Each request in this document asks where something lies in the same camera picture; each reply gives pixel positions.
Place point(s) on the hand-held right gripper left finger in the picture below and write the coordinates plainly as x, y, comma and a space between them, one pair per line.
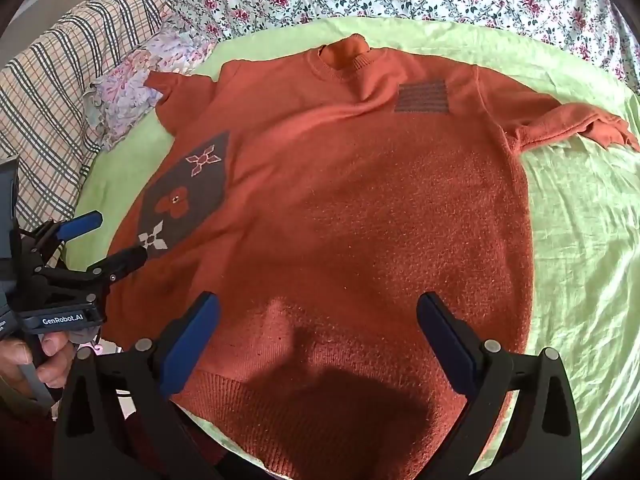
192, 345

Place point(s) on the plaid blanket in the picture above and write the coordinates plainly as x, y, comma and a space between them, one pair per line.
60, 85

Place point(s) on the orange knit sweater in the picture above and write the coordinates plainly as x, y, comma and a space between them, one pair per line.
350, 210

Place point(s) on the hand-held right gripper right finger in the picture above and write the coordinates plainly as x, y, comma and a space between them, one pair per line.
450, 345

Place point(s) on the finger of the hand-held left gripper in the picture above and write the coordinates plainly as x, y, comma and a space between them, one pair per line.
80, 224
131, 259

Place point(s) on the pale purple floral cloth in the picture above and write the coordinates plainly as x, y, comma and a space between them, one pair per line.
130, 85

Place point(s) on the person's left hand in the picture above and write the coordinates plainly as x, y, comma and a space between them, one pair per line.
56, 360

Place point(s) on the light green bed sheet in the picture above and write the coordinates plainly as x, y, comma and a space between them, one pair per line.
575, 235

